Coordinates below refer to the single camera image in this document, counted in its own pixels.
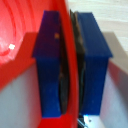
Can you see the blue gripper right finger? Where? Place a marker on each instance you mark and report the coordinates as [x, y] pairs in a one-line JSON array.
[[95, 66]]

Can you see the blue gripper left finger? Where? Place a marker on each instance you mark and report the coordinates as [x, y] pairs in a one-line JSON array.
[[49, 66]]

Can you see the red round plate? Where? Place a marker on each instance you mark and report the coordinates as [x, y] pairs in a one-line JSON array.
[[20, 30]]

